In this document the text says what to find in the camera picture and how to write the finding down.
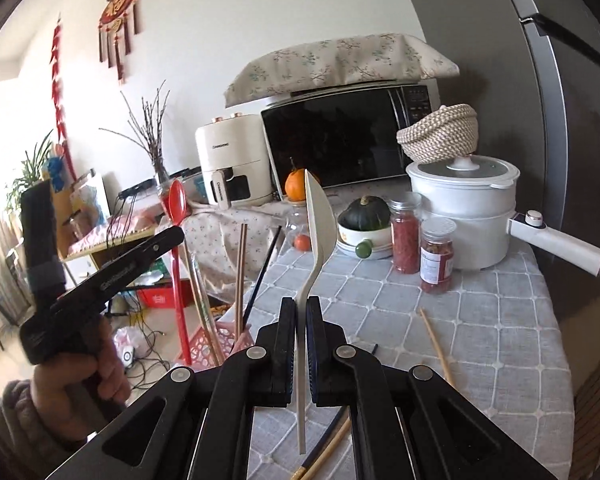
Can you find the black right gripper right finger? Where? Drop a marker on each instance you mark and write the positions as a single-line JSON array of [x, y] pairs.
[[407, 424]]

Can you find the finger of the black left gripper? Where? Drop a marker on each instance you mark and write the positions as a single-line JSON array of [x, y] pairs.
[[120, 272]]

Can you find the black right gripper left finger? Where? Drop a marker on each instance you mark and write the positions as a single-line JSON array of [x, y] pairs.
[[195, 425]]

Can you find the long curved bamboo chopstick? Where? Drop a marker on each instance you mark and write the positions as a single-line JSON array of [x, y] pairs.
[[447, 372]]

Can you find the red plastic spoon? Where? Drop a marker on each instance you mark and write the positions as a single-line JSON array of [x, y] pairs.
[[177, 211]]

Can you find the brown wooden chopstick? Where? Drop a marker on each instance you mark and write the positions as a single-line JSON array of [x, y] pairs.
[[239, 299]]

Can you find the thin black chopstick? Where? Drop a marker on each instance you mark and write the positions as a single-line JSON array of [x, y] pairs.
[[258, 283]]

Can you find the white plastic spoon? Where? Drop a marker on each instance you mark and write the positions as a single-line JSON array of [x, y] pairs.
[[323, 238]]

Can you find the black chopstick gold tip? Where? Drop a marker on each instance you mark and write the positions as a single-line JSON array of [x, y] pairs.
[[324, 440]]

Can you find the pale bamboo chopstick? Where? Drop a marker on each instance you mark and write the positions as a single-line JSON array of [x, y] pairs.
[[206, 320]]

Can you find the person's left hand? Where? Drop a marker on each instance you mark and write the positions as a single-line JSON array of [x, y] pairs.
[[57, 389]]

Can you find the red cardboard box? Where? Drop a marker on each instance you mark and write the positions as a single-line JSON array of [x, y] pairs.
[[157, 296]]

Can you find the grey checkered tablecloth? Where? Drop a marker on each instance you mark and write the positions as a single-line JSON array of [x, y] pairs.
[[496, 327]]

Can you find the floral cloth cover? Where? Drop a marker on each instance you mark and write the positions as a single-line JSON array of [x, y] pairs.
[[212, 237]]

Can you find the short red labelled jar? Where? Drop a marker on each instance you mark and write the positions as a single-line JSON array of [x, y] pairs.
[[436, 254]]

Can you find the dry twig bouquet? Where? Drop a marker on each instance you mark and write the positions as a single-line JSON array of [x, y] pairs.
[[147, 129]]

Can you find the green lime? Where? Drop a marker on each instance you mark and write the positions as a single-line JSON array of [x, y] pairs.
[[364, 249]]

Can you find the white bowl with plate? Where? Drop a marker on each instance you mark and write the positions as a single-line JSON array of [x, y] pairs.
[[348, 239]]

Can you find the cream air fryer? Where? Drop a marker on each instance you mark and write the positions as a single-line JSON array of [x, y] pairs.
[[234, 161]]

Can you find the clear glass jar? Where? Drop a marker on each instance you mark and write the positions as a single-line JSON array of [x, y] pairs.
[[297, 220]]

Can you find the small persimmon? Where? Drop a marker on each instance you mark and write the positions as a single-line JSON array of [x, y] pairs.
[[302, 242]]

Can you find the dark green squash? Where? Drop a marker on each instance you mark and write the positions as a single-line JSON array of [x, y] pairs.
[[367, 213]]

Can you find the tall red goji jar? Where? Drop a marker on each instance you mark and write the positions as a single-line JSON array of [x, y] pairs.
[[405, 230]]

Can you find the orange fruit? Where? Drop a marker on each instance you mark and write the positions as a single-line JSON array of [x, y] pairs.
[[295, 185]]

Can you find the white electric cooking pot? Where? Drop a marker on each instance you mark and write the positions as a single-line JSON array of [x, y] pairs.
[[479, 194]]

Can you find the black microwave oven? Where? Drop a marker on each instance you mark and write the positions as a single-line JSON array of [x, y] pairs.
[[343, 136]]

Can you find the woven rattan basket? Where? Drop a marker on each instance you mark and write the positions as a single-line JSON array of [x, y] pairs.
[[447, 133]]

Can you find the floral cloth on microwave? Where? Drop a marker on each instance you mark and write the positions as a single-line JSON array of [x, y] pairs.
[[337, 63]]

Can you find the grey refrigerator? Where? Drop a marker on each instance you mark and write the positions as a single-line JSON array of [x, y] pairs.
[[531, 70]]

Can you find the red hanging wall ornament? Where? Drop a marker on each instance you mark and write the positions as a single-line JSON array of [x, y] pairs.
[[117, 24]]

